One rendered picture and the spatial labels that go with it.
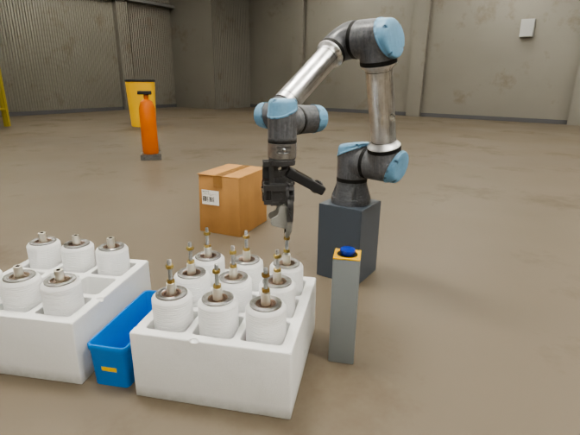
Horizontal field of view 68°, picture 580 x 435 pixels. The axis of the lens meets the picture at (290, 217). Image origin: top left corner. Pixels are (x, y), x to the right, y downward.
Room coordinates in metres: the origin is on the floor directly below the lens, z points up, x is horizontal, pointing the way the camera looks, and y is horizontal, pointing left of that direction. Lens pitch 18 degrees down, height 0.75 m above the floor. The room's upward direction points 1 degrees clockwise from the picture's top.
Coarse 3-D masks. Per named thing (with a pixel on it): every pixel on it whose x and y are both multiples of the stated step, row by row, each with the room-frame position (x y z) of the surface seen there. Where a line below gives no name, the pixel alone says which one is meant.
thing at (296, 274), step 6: (270, 264) 1.12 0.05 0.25; (300, 264) 1.12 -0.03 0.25; (270, 270) 1.10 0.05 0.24; (282, 270) 1.08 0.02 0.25; (288, 270) 1.08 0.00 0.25; (294, 270) 1.08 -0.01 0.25; (300, 270) 1.09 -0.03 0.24; (288, 276) 1.07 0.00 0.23; (294, 276) 1.08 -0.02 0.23; (300, 276) 1.10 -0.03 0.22; (300, 282) 1.10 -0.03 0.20; (300, 288) 1.10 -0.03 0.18; (300, 294) 1.10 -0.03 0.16
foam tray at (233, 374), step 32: (288, 320) 0.93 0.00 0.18; (160, 352) 0.86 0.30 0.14; (192, 352) 0.84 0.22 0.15; (224, 352) 0.83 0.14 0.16; (256, 352) 0.81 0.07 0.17; (288, 352) 0.80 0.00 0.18; (160, 384) 0.86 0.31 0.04; (192, 384) 0.84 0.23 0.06; (224, 384) 0.83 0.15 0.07; (256, 384) 0.81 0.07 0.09; (288, 384) 0.80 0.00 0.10; (288, 416) 0.80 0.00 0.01
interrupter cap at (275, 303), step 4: (256, 296) 0.92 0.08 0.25; (260, 296) 0.92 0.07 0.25; (272, 296) 0.92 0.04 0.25; (252, 300) 0.90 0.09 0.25; (256, 300) 0.90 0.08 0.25; (260, 300) 0.90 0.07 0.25; (272, 300) 0.90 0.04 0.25; (276, 300) 0.90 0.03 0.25; (280, 300) 0.90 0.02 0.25; (252, 304) 0.88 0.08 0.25; (256, 304) 0.88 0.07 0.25; (260, 304) 0.89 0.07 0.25; (272, 304) 0.89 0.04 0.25; (276, 304) 0.88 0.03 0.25; (280, 304) 0.88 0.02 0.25; (252, 308) 0.86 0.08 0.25; (256, 308) 0.86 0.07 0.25; (260, 308) 0.86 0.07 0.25; (264, 308) 0.86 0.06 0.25; (268, 308) 0.86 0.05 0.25; (272, 308) 0.86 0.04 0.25; (276, 308) 0.86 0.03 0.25
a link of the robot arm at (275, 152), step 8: (272, 144) 1.09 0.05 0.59; (280, 144) 1.16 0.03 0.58; (288, 144) 1.08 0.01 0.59; (296, 144) 1.11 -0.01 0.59; (272, 152) 1.09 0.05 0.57; (280, 152) 1.08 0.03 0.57; (288, 152) 1.09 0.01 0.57; (272, 160) 1.10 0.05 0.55; (280, 160) 1.09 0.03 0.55; (288, 160) 1.09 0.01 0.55
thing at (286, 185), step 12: (264, 168) 1.11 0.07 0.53; (276, 168) 1.10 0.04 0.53; (264, 180) 1.11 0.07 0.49; (276, 180) 1.10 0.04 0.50; (288, 180) 1.11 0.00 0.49; (264, 192) 1.08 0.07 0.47; (276, 192) 1.09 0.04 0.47; (288, 192) 1.09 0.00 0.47; (264, 204) 1.08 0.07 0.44; (276, 204) 1.08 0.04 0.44
